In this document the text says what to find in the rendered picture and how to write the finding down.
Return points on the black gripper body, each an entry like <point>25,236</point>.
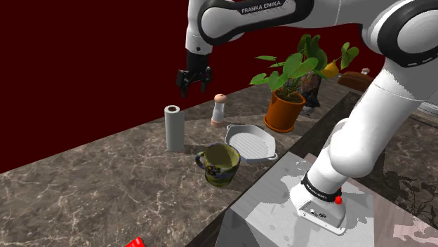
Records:
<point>197,66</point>

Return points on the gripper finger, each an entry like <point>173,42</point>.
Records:
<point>207,78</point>
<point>182,82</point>

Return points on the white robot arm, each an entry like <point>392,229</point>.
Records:
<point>373,113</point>

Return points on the pale wooden-capped pepper mill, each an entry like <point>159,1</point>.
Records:
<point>218,113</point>

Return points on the grey paper towel roll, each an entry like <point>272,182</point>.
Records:
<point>175,131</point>

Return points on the white ridged grill pan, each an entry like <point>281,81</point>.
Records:
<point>251,142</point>

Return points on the green plant in orange pot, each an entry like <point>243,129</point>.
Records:
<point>283,111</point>

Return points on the blue and yellow patterned mug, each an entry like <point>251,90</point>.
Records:
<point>221,171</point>

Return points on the dark mottled vase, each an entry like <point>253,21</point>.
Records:
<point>310,89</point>

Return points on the yellow pear-shaped vase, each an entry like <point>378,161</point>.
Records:
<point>330,71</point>

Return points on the grey robot stand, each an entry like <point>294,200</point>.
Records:
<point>270,208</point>

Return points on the brown wooden box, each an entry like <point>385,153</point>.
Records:
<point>355,80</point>

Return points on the small red object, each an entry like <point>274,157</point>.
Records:
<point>136,243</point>

